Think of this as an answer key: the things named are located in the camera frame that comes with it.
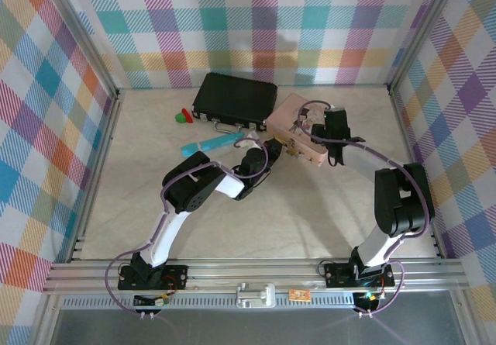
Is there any pink wedding-print tin box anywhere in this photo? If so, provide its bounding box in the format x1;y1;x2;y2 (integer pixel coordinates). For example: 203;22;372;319
264;92;331;167

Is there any light blue tube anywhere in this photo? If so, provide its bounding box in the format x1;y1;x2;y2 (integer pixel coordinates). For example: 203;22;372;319
181;133;239;158

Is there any red and green toy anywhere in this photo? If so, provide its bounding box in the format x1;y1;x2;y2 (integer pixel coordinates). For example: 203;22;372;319
174;107;194;125

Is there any silver latch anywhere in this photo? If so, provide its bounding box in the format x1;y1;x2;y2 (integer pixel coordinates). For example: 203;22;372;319
236;281;277;309

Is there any grey perforated metal panel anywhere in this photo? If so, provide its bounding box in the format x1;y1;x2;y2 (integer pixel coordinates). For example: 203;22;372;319
57;296;392;311

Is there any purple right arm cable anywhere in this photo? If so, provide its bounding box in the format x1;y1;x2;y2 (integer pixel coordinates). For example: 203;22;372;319
296;98;435;317

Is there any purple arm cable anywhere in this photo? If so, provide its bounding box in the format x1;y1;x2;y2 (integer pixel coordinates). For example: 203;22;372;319
105;137;270;318
296;98;435;317

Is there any black case with handle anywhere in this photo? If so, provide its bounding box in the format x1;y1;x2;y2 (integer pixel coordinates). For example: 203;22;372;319
192;72;279;135

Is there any aluminium floor side rail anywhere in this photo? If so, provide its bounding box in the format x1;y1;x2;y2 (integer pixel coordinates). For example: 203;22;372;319
67;88;125;263
387;83;446;245

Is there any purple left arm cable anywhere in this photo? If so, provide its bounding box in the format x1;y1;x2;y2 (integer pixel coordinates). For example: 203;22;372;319
105;137;270;318

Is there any aluminium wide base rail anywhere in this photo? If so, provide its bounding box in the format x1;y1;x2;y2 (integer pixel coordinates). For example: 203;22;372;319
42;258;466;295

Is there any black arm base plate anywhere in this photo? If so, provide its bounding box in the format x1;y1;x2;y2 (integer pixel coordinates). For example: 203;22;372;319
324;260;394;288
118;264;189;292

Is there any aluminium upright frame post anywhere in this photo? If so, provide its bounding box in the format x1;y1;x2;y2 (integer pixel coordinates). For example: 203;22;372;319
36;0;121;100
387;0;466;94

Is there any small circuit board with wires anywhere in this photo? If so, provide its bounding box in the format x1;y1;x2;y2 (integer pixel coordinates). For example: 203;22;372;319
354;291;380;311
133;292;171;309

